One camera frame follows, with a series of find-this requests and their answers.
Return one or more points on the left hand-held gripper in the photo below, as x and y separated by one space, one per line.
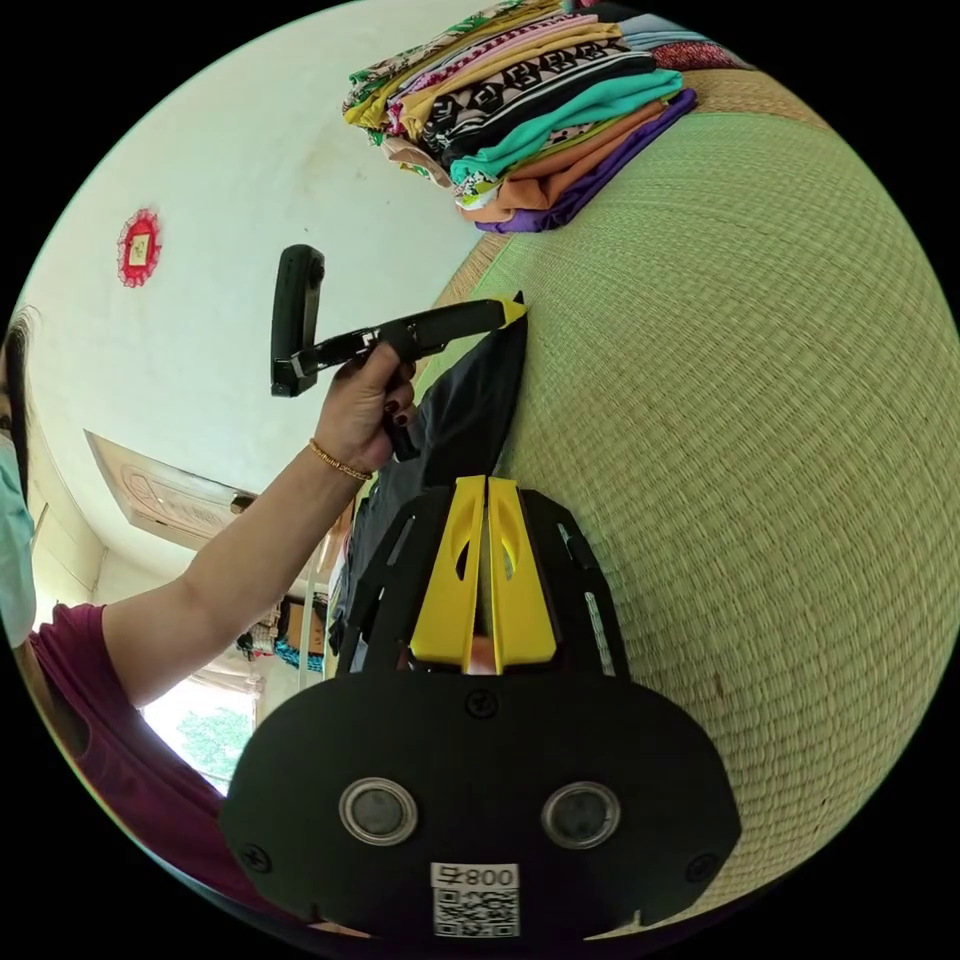
420 326

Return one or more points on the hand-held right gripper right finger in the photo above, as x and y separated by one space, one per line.
525 607

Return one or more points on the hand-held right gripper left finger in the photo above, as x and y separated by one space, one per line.
442 600

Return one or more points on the black t-shirt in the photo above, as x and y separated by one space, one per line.
465 405

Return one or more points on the person's left forearm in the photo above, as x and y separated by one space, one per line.
225 570

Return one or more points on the person's left hand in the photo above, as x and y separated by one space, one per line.
356 420

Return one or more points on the pile of clothes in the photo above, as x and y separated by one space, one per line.
525 105

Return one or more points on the bed with woven mat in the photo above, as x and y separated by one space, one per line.
750 450

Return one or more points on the window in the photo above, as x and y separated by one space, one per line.
202 735

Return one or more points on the wooden door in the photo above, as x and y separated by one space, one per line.
169 495

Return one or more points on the person's body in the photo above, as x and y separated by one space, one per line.
142 780

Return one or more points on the red round wall ornament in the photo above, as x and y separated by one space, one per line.
139 247

